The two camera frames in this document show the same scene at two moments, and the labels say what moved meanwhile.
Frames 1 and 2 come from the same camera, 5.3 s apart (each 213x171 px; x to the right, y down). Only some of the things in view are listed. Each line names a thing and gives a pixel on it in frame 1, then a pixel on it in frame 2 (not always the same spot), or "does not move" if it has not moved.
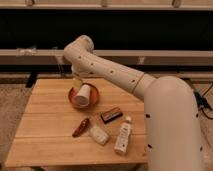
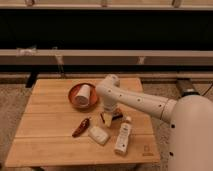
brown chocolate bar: (111, 115) does not move
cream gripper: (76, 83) → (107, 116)
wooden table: (81, 121) does not move
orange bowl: (94, 97) does not move
